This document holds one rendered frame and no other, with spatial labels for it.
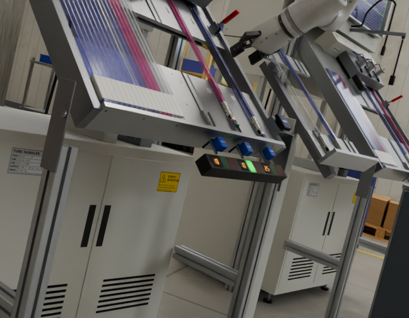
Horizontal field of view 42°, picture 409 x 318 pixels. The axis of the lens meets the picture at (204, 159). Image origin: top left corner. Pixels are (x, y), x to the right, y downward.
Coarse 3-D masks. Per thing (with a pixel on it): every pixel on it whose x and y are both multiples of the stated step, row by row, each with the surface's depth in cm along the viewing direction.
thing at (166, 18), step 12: (132, 0) 140; (144, 0) 145; (156, 0) 151; (180, 0) 164; (144, 12) 141; (156, 12) 146; (168, 12) 152; (180, 12) 159; (156, 24) 152; (168, 24) 147; (192, 24) 160; (204, 24) 167; (180, 36) 159; (192, 36) 155; (204, 36) 161
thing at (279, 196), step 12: (288, 120) 180; (288, 132) 180; (288, 156) 182; (288, 168) 183; (276, 204) 183; (276, 216) 185; (264, 240) 183; (264, 252) 184; (264, 264) 186; (252, 288) 184; (252, 300) 186; (252, 312) 188
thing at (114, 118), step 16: (112, 112) 102; (128, 112) 104; (144, 112) 107; (96, 128) 104; (112, 128) 107; (128, 128) 109; (144, 128) 112; (160, 128) 114; (176, 128) 117; (192, 128) 120; (208, 128) 123; (192, 144) 127; (208, 144) 130; (256, 144) 142; (272, 144) 146
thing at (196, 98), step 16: (176, 80) 131; (192, 80) 137; (208, 80) 144; (176, 96) 126; (192, 96) 132; (208, 96) 139; (224, 96) 146; (192, 112) 127; (208, 112) 132; (224, 112) 140; (240, 112) 147; (256, 112) 155; (224, 128) 134; (240, 128) 141
